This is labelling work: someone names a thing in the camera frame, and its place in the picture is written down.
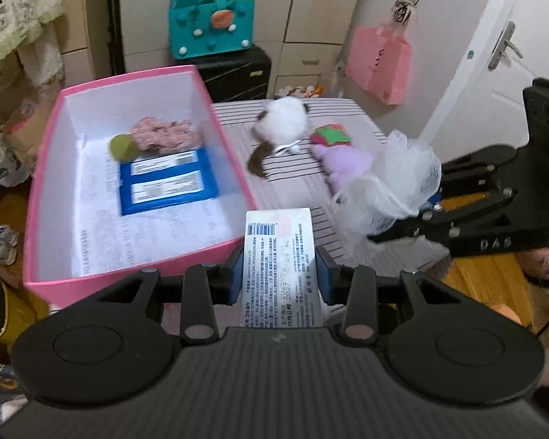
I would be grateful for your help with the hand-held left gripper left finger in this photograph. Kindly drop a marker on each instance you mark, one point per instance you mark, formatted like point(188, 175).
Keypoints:
point(234, 279)

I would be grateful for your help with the pink paper bag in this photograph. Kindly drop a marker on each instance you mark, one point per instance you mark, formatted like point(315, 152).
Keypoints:
point(379, 64)

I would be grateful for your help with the white mesh bath pouf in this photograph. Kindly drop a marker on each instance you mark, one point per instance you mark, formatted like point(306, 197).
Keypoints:
point(393, 178)

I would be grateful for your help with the lavender plush toy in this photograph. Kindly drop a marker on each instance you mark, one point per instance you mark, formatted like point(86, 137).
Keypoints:
point(343, 162)

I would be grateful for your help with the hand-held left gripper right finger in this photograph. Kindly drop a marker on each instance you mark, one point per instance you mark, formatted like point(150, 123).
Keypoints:
point(327, 279)

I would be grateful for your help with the yellow container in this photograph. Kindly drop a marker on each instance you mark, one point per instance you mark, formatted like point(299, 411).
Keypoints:
point(18, 315)

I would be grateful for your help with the white brown plush toy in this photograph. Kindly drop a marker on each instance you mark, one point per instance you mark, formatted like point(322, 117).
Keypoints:
point(283, 119)

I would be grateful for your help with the light beige wardrobe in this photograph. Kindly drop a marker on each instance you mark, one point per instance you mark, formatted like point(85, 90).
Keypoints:
point(311, 9)

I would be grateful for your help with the white plastic bag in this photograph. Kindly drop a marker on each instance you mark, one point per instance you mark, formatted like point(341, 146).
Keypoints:
point(339, 77)

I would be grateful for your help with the striped tablecloth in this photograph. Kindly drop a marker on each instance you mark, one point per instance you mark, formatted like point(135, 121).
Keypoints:
point(293, 192)

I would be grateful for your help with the pink floral cloth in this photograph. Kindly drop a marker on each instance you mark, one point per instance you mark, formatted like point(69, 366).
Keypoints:
point(164, 135)

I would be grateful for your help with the white labelled packet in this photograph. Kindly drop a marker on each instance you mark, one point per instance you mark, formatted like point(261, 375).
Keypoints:
point(283, 274)

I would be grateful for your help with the red cloth with green star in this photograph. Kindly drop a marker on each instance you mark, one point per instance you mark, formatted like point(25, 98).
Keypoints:
point(331, 136)

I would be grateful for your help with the pink cardboard box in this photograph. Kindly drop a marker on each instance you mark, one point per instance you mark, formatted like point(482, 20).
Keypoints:
point(231, 146)

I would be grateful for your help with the teal felt tote bag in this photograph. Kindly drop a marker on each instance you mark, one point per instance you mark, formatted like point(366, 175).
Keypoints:
point(210, 36)

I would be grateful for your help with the blue wet wipes pack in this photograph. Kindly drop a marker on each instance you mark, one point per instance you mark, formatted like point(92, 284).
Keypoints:
point(126, 201)

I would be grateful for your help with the grey white sneaker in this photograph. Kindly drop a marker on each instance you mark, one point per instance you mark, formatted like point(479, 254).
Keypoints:
point(0, 234)
point(4, 254)

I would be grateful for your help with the person's right hand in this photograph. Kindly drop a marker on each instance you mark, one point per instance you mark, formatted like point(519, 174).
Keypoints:
point(546, 263)

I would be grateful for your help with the white printed paper sheet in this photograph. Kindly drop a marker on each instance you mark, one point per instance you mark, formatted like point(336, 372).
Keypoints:
point(164, 233)

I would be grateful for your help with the cream fluffy pants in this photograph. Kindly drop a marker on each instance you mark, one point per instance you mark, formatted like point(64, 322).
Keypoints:
point(41, 59)

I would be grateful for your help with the tan cabinet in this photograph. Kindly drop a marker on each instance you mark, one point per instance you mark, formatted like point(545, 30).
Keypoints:
point(82, 18)

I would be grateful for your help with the cream fluffy cardigan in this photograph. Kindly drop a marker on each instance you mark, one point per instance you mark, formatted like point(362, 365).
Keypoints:
point(13, 9)

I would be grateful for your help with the black suitcase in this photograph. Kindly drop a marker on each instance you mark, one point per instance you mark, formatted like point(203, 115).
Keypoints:
point(238, 77)

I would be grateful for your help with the white door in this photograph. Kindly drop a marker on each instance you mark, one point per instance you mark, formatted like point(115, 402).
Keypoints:
point(485, 100)

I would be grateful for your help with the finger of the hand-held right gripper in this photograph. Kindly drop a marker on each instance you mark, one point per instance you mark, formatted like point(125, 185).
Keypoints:
point(480, 169)
point(439, 219)

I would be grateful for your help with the olive green round pad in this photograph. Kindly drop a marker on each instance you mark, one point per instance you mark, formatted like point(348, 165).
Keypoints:
point(121, 148)

